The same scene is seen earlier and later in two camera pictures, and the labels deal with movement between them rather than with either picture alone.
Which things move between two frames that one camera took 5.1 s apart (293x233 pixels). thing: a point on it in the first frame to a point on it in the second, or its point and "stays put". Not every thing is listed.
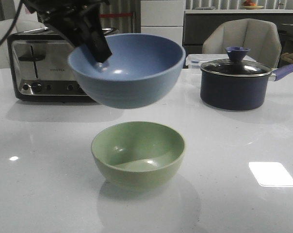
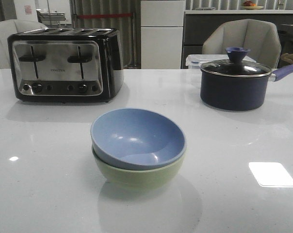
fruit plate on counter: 249,5 stays put
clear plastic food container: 195,61 stays put
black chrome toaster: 41,70 stays put
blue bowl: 142,68 to 137,139
